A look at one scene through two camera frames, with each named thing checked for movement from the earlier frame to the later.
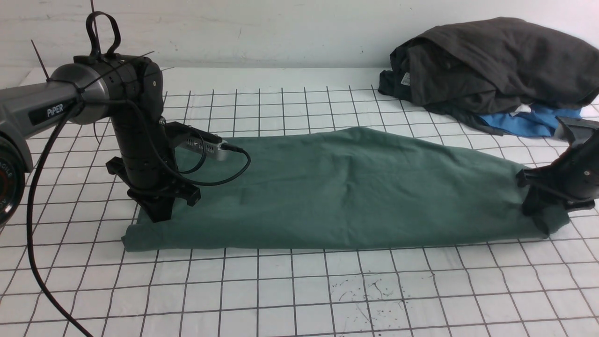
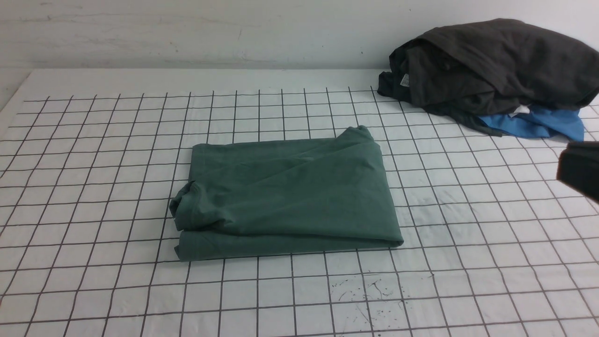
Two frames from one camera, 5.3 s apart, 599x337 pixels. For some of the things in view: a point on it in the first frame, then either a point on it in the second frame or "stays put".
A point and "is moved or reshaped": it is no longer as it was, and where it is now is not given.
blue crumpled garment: (540, 121) stays put
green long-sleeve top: (354, 186) is moved or reshaped
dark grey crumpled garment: (463, 70) stays put
